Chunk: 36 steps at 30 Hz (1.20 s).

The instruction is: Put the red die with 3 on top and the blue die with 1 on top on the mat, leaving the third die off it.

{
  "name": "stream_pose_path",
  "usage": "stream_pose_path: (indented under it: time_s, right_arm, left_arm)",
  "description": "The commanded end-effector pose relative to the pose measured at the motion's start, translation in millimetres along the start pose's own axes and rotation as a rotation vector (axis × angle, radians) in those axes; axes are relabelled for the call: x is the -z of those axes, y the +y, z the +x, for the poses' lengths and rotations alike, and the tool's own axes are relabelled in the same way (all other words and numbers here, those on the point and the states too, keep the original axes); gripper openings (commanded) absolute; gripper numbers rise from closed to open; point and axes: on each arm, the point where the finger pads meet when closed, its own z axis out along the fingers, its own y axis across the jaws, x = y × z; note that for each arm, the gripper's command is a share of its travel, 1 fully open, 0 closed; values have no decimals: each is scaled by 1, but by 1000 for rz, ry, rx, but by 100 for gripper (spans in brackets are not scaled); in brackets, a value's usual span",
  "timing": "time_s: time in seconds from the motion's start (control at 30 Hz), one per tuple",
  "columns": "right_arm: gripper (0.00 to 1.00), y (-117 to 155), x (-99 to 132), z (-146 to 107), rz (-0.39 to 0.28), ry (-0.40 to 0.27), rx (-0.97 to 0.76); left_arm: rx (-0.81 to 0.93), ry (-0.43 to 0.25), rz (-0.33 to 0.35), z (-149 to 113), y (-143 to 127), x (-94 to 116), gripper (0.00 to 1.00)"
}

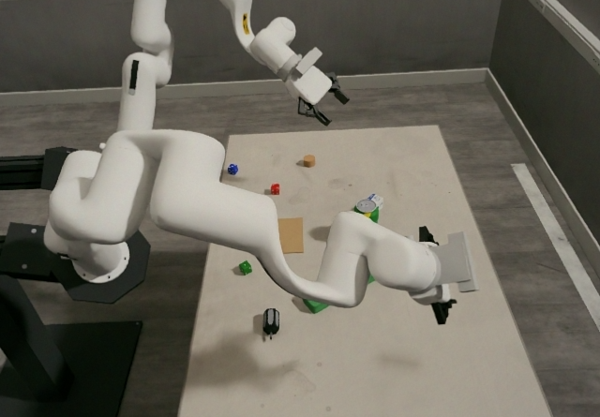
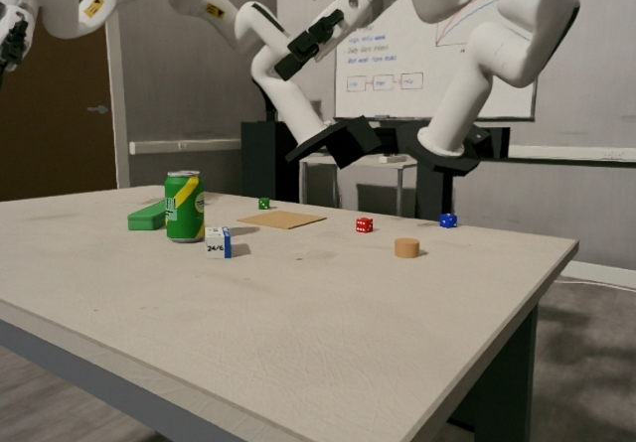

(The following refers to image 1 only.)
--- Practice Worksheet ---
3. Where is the tan short cylinder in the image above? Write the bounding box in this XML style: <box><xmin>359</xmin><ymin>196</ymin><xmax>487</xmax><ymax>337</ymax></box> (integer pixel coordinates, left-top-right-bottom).
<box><xmin>304</xmin><ymin>155</ymin><xmax>316</xmax><ymax>168</ymax></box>

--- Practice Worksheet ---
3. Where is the green rectangular box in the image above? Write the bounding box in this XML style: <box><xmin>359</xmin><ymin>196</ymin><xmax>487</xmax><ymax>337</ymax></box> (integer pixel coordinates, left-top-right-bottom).
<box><xmin>303</xmin><ymin>274</ymin><xmax>375</xmax><ymax>314</ymax></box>

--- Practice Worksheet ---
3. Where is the green die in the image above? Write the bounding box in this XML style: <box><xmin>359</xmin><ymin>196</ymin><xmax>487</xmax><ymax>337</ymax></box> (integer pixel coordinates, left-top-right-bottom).
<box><xmin>239</xmin><ymin>261</ymin><xmax>252</xmax><ymax>276</ymax></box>

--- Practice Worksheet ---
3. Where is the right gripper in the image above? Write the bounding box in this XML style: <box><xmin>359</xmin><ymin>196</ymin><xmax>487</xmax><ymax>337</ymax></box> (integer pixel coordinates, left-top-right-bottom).
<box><xmin>408</xmin><ymin>226</ymin><xmax>458</xmax><ymax>325</ymax></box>

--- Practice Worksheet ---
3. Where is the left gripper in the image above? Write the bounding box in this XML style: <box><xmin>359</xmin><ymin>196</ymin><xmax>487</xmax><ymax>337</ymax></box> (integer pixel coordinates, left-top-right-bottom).
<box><xmin>284</xmin><ymin>66</ymin><xmax>350</xmax><ymax>126</ymax></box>

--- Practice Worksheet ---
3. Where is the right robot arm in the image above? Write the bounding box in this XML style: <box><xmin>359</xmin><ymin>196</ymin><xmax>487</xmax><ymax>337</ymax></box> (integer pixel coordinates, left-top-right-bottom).
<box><xmin>44</xmin><ymin>129</ymin><xmax>479</xmax><ymax>308</ymax></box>

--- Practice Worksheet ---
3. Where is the green soda can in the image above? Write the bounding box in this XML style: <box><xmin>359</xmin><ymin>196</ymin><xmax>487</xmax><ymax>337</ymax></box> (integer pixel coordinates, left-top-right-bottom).
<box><xmin>354</xmin><ymin>199</ymin><xmax>379</xmax><ymax>224</ymax></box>

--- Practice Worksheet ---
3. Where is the tan flat mat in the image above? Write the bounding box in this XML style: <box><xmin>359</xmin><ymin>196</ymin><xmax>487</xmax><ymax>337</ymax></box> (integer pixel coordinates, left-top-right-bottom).
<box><xmin>277</xmin><ymin>217</ymin><xmax>304</xmax><ymax>254</ymax></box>

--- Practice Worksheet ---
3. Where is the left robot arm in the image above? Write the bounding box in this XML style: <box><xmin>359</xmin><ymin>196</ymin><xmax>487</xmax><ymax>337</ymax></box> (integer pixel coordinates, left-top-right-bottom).
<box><xmin>117</xmin><ymin>0</ymin><xmax>322</xmax><ymax>132</ymax></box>

